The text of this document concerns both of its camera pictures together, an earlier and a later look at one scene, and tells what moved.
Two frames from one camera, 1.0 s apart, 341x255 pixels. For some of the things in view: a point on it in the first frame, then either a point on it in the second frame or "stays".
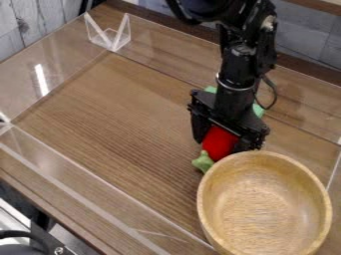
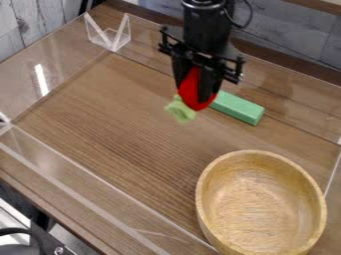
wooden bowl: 263,204 stays
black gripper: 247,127 -> 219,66
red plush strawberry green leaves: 202,161 -> 186,102
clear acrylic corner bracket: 108,38 stays
